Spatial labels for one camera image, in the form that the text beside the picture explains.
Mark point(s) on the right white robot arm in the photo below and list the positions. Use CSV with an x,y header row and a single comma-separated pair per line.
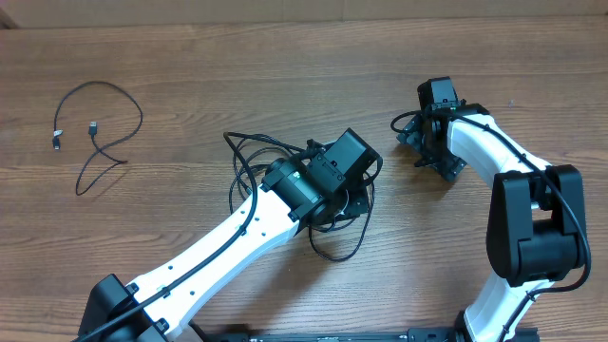
x,y
536,240

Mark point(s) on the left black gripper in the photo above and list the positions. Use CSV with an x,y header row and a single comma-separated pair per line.
x,y
354,205

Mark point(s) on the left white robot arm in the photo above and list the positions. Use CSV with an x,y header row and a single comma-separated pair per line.
x,y
314,186

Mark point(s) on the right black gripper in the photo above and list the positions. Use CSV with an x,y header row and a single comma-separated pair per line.
x,y
425,146

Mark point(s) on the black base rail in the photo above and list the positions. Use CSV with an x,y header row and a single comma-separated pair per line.
x,y
332,336

